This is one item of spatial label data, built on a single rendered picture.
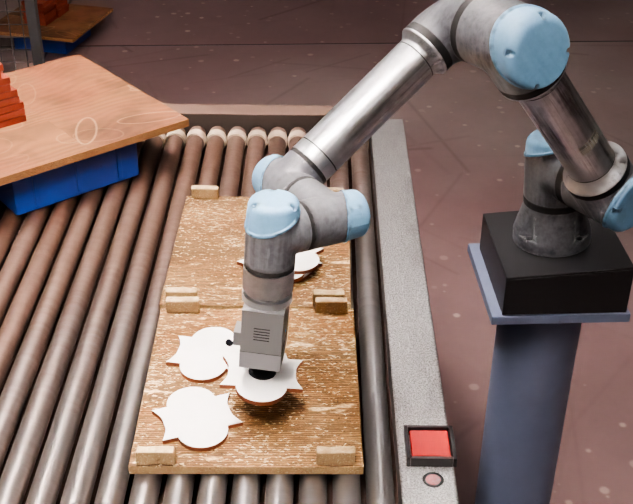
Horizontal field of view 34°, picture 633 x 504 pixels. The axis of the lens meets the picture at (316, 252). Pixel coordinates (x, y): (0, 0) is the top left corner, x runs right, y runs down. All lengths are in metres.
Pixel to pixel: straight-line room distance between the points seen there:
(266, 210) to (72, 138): 0.94
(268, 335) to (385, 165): 0.97
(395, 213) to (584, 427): 1.16
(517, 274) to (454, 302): 1.61
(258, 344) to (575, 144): 0.62
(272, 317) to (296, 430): 0.21
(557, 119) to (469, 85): 3.56
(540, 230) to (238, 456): 0.77
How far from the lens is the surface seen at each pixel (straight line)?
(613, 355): 3.47
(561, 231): 2.04
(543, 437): 2.33
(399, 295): 1.98
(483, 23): 1.62
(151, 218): 2.23
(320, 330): 1.85
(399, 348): 1.85
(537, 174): 1.99
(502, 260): 2.04
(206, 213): 2.21
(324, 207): 1.52
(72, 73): 2.66
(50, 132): 2.36
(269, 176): 1.63
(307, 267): 1.97
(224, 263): 2.04
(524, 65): 1.59
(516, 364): 2.20
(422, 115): 4.92
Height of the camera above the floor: 2.03
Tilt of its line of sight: 32 degrees down
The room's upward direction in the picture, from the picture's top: 1 degrees clockwise
